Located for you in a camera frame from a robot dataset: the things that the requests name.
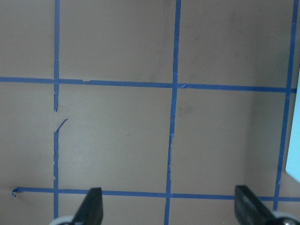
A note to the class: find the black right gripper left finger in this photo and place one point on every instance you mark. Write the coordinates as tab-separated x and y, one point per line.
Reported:
90	211

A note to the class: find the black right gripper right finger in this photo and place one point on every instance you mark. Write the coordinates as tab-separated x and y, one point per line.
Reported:
249	210

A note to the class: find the teal plastic bin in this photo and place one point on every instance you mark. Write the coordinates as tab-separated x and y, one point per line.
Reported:
293	157

